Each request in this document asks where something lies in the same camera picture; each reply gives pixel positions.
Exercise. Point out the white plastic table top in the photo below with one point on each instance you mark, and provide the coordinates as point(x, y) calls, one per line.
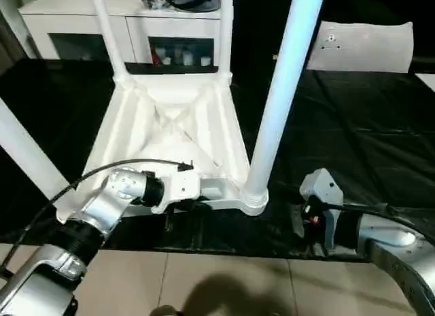
point(136, 132)

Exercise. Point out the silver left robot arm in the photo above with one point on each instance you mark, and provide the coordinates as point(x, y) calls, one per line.
point(105, 200)

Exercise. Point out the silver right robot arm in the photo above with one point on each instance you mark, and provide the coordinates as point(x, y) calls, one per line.
point(391, 241)

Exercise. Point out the black work mat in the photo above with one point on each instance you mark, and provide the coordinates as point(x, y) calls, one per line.
point(357, 125)

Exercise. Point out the dark brown rounded object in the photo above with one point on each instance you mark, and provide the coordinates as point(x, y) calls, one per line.
point(166, 311)

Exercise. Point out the white flat board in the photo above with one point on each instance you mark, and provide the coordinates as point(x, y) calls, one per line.
point(429, 81)

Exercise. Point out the black cabinet with gold label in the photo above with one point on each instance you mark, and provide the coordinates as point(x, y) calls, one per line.
point(251, 30)

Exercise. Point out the grey rounded container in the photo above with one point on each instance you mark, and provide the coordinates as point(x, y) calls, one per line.
point(195, 0)

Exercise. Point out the white cabinet with glass doors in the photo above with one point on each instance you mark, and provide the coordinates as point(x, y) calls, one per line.
point(68, 23)

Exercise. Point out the grey curtain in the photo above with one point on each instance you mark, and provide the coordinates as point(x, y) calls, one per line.
point(8, 40)

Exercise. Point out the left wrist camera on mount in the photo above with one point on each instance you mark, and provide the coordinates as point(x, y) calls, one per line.
point(183, 185)

